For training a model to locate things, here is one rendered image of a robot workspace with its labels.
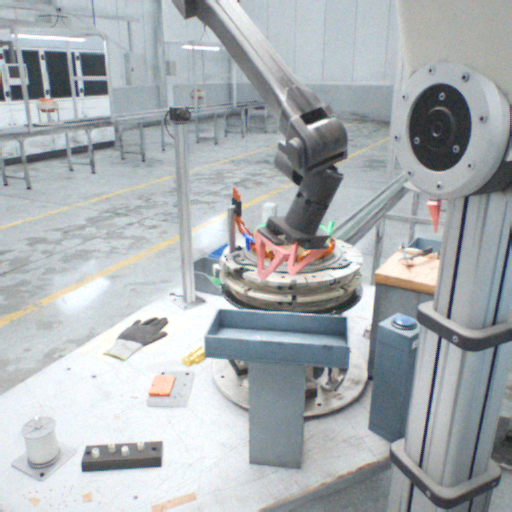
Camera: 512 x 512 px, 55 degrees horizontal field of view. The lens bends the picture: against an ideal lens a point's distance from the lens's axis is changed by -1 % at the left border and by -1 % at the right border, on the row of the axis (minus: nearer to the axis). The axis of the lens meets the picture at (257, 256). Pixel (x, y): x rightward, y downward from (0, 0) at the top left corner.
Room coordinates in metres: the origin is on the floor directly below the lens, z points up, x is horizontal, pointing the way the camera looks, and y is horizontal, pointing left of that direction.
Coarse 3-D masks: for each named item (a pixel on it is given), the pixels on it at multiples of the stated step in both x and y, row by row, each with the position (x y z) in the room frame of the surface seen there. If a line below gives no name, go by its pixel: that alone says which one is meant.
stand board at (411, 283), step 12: (396, 252) 1.15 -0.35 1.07; (384, 264) 1.07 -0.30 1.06; (396, 264) 1.07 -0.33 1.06; (420, 264) 1.07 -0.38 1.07; (432, 264) 1.07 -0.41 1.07; (384, 276) 1.01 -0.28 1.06; (396, 276) 1.00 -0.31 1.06; (408, 276) 1.00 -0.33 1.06; (420, 276) 1.00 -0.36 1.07; (432, 276) 1.00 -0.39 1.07; (408, 288) 0.98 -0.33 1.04; (420, 288) 0.97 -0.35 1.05; (432, 288) 0.95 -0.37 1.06
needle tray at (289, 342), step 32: (224, 320) 0.84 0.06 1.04; (256, 320) 0.83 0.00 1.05; (288, 320) 0.82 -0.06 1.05; (320, 320) 0.82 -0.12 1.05; (224, 352) 0.74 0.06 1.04; (256, 352) 0.73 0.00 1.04; (288, 352) 0.72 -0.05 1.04; (320, 352) 0.71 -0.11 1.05; (256, 384) 0.74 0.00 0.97; (288, 384) 0.73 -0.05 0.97; (256, 416) 0.74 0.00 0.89; (288, 416) 0.73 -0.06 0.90; (256, 448) 0.74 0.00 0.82; (288, 448) 0.73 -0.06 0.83
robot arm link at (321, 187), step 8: (328, 168) 0.75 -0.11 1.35; (336, 168) 0.75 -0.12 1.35; (312, 176) 0.74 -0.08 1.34; (320, 176) 0.74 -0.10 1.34; (328, 176) 0.74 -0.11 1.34; (336, 176) 0.74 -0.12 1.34; (304, 184) 0.75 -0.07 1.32; (312, 184) 0.74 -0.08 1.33; (320, 184) 0.74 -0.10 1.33; (328, 184) 0.74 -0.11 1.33; (336, 184) 0.74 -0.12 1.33; (304, 192) 0.75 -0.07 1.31; (312, 192) 0.74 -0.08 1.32; (320, 192) 0.74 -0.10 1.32; (328, 192) 0.74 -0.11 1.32; (312, 200) 0.74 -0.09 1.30; (320, 200) 0.74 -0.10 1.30; (328, 200) 0.75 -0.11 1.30
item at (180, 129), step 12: (180, 132) 1.44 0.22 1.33; (180, 144) 1.44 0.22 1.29; (180, 156) 1.43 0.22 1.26; (180, 168) 1.43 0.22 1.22; (180, 180) 1.44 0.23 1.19; (180, 192) 1.44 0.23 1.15; (180, 204) 1.44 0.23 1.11; (180, 216) 1.45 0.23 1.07; (180, 228) 1.45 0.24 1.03; (180, 240) 1.45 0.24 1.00; (180, 252) 1.45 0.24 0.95; (192, 252) 1.45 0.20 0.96; (192, 264) 1.45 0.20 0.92; (192, 276) 1.45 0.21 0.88; (192, 288) 1.45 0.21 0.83; (192, 300) 1.44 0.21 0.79
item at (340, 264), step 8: (240, 256) 1.03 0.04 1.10; (240, 264) 1.00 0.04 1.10; (248, 264) 0.99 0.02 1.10; (256, 264) 0.98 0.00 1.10; (336, 264) 0.98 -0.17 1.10; (344, 264) 0.98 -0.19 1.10; (280, 272) 0.95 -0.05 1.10; (288, 272) 0.95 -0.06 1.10; (296, 272) 0.95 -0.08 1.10; (304, 272) 0.95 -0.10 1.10; (312, 272) 0.95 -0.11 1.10
